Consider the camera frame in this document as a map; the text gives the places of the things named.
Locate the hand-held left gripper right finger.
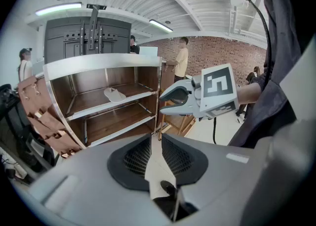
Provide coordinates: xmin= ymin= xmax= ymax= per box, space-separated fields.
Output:
xmin=161 ymin=133 xmax=209 ymax=187

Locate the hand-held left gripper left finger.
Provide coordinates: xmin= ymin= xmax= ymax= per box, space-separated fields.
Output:
xmin=107 ymin=135 xmax=152 ymax=191

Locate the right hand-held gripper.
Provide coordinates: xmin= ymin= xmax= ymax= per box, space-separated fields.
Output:
xmin=159 ymin=63 xmax=239 ymax=122

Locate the grey slipper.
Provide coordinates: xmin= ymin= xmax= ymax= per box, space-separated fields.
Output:
xmin=103 ymin=87 xmax=127 ymax=103

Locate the wooden shelf cabinet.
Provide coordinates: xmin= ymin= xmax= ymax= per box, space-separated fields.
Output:
xmin=37 ymin=53 xmax=167 ymax=149

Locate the person's right forearm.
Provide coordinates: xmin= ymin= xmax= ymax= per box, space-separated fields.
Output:
xmin=236 ymin=83 xmax=263 ymax=105

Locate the white monitor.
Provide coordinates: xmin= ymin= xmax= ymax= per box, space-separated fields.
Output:
xmin=139 ymin=45 xmax=159 ymax=58

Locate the long ceiling light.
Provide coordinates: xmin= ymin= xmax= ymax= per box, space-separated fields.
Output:
xmin=35 ymin=2 xmax=82 ymax=16
xmin=149 ymin=19 xmax=174 ymax=33

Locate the black television on stand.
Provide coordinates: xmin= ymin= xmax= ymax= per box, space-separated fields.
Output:
xmin=43 ymin=3 xmax=132 ymax=65

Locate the brown fabric pocket organiser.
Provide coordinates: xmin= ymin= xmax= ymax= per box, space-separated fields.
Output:
xmin=17 ymin=75 xmax=83 ymax=158

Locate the person's dark jacket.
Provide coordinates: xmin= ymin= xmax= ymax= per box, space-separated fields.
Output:
xmin=228 ymin=0 xmax=316 ymax=149

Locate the black office chair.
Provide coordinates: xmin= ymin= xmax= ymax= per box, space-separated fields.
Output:
xmin=0 ymin=84 xmax=56 ymax=185

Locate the black thick cable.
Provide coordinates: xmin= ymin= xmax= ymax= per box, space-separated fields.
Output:
xmin=245 ymin=0 xmax=273 ymax=79

